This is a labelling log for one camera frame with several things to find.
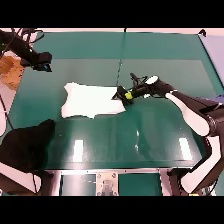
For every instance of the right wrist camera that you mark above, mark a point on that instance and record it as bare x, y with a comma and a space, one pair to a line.
134, 80

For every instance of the silver frame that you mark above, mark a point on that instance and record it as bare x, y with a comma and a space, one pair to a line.
106, 181

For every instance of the white T-shirt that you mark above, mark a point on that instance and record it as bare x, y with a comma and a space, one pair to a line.
90, 101

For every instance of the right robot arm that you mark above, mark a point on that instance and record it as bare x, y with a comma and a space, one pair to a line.
195, 116

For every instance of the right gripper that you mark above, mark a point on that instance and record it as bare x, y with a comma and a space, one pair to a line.
124, 94

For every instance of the black garment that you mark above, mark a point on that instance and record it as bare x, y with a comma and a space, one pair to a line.
28, 145

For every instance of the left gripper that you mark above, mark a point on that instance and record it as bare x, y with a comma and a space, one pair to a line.
42, 60

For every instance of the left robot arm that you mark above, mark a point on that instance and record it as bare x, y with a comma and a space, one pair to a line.
15, 43

